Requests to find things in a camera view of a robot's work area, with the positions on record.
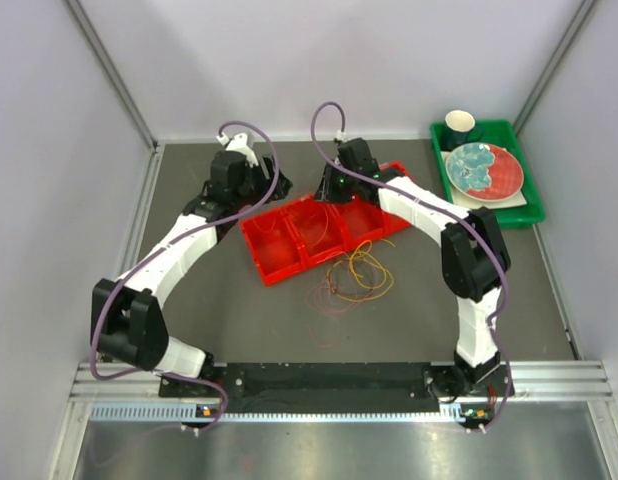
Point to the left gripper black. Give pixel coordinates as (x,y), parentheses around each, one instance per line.
(259,173)

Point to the red blue patterned plate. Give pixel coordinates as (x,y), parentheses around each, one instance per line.
(484,171)

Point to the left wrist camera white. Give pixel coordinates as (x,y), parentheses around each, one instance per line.
(241,143)

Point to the aluminium frame rail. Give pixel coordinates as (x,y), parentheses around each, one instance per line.
(542,381)

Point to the white square plate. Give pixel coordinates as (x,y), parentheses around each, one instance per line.
(459,198)

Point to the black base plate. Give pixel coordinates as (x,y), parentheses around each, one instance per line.
(349,388)

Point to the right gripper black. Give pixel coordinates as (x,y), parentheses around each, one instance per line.
(326,192)

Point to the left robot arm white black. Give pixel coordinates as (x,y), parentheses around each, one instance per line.
(127,322)

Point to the dark green white cup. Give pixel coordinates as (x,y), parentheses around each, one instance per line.
(460,127)

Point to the green plastic tray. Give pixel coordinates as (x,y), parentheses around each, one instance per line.
(520,210)

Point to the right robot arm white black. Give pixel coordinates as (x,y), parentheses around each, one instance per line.
(474,257)

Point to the red four-compartment bin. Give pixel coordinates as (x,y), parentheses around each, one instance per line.
(303,234)

